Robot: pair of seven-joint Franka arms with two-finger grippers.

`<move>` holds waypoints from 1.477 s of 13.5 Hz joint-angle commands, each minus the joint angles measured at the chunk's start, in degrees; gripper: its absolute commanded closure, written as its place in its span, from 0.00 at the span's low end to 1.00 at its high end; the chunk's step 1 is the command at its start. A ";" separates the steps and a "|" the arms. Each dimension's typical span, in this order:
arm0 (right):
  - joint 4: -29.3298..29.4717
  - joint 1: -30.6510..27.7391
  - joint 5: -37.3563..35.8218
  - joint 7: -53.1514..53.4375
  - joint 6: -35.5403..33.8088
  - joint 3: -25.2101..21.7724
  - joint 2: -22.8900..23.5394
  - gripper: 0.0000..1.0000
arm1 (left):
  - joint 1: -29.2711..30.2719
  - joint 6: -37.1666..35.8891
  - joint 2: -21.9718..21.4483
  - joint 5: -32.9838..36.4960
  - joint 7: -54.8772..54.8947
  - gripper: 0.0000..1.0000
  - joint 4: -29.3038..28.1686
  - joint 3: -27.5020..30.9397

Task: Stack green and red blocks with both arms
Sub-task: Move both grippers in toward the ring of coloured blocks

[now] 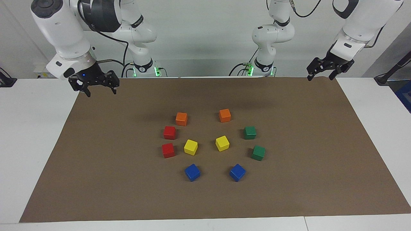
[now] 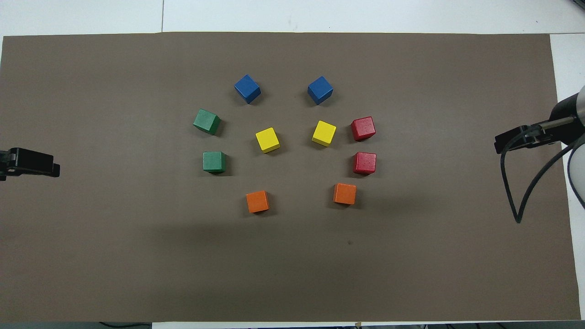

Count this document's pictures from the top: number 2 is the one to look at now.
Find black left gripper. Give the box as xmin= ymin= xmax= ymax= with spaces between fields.
xmin=0 ymin=148 xmax=61 ymax=181

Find red wooden cube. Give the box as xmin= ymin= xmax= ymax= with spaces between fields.
xmin=351 ymin=116 xmax=377 ymax=142
xmin=353 ymin=152 xmax=377 ymax=175

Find brown paper table mat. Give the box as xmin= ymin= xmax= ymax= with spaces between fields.
xmin=0 ymin=32 xmax=581 ymax=323

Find yellow wooden cube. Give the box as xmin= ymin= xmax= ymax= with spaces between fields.
xmin=255 ymin=127 xmax=281 ymax=154
xmin=312 ymin=120 xmax=337 ymax=147

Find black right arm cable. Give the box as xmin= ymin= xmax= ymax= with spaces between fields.
xmin=500 ymin=126 xmax=585 ymax=224

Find orange wooden cube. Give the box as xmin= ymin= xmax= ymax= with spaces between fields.
xmin=333 ymin=183 xmax=357 ymax=205
xmin=246 ymin=190 xmax=270 ymax=214

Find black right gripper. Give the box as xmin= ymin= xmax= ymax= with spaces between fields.
xmin=494 ymin=93 xmax=580 ymax=155

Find green wooden cube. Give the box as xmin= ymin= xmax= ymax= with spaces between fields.
xmin=203 ymin=151 xmax=227 ymax=174
xmin=193 ymin=109 xmax=221 ymax=135

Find blue wooden cube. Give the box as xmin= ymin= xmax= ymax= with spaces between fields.
xmin=307 ymin=76 xmax=334 ymax=106
xmin=234 ymin=74 xmax=261 ymax=104

